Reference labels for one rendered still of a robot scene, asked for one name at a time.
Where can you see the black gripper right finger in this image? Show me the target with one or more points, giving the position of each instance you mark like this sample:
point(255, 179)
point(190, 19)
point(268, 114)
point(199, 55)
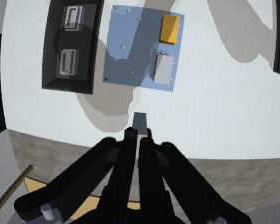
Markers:
point(198, 199)

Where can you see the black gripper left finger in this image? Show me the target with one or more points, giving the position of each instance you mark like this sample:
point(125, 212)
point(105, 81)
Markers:
point(60, 199)

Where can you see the yellow rectangular block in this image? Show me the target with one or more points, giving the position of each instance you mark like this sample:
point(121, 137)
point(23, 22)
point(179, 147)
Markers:
point(169, 29)

